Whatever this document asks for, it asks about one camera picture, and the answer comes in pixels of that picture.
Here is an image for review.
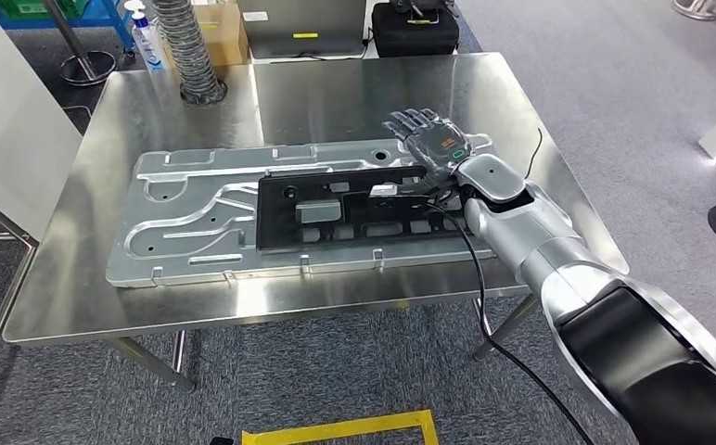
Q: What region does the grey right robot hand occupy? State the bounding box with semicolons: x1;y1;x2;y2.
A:
382;108;476;188

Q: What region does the black metal frame part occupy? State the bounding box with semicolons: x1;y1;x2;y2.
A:
255;165;479;254

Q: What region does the stainless steel workbench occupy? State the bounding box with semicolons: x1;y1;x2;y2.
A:
2;52;631;394

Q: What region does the black carrying case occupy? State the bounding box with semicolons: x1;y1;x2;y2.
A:
371;1;461;59

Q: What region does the black handheld controller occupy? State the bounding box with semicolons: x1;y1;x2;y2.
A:
391;0;459;24

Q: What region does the grey equipment case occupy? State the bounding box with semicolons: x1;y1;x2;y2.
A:
237;0;368;61

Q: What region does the brown cardboard box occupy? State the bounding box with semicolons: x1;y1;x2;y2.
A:
164;0;250;69

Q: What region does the silver stamped metal plate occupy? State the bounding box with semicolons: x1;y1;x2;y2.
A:
106;133;501;290

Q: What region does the chrome stanchion base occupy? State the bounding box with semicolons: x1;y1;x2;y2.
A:
672;0;716;22

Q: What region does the yellow floor tape square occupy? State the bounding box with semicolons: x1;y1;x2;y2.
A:
239;409;441;445

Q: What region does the white pump bottle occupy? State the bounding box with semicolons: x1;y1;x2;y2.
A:
122;0;170;73

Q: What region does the blue metal cart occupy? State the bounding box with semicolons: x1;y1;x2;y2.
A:
0;0;136;54

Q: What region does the green plastic crate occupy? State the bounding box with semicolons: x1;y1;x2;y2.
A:
0;0;83;19

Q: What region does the thin black cable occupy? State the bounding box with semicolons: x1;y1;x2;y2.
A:
525;127;544;181

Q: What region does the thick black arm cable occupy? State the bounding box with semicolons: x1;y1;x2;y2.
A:
422;202;599;445

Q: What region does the grey flexible duct hose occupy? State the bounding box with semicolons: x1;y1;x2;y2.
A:
151;0;229;107

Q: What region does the dark-base stanchion post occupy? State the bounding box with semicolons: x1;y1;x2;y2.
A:
41;0;118;87

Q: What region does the plain white pedestal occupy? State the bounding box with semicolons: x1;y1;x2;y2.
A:
0;6;83;242

